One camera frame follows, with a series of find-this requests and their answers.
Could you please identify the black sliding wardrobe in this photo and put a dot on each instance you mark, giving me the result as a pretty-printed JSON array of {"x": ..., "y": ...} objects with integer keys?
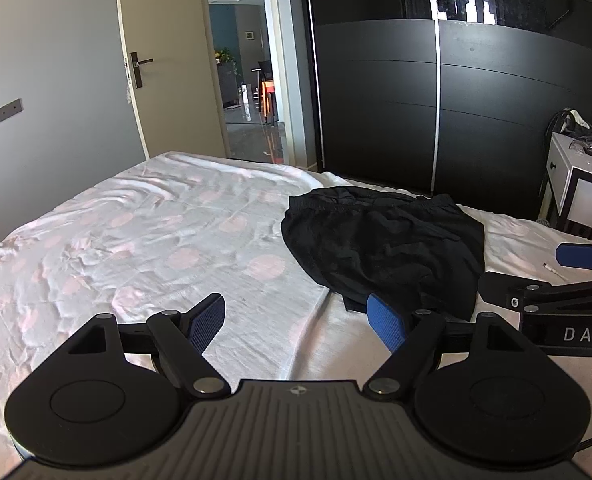
[{"x": 376, "y": 85}]

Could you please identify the black shorts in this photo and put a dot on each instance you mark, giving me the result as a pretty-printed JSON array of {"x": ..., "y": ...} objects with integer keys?
[{"x": 376, "y": 245}]

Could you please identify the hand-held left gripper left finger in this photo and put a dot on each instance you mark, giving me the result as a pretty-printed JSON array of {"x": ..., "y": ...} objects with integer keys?
[{"x": 208, "y": 322}]

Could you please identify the white nightstand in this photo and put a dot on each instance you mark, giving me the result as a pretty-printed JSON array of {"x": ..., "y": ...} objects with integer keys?
[{"x": 563, "y": 170}]

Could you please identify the cream room door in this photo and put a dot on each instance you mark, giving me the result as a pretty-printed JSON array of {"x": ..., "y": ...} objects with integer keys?
[{"x": 170, "y": 35}]

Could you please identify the small white stick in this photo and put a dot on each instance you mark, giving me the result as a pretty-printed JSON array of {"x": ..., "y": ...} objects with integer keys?
[{"x": 550, "y": 266}]

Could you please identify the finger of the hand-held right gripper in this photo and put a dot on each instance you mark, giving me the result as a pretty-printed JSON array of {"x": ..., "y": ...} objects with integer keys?
[
  {"x": 501, "y": 290},
  {"x": 581, "y": 256}
]

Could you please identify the dining chair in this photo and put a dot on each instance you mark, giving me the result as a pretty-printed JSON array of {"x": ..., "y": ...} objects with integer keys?
[{"x": 267, "y": 92}]

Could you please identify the bed with pink dotted sheet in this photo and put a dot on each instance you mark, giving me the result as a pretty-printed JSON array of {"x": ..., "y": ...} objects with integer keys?
[{"x": 125, "y": 240}]

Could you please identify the potted plant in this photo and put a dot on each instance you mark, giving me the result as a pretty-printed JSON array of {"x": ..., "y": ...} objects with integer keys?
[{"x": 224, "y": 57}]

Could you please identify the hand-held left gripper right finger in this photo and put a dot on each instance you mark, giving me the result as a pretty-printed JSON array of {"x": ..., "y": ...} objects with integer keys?
[{"x": 386, "y": 322}]

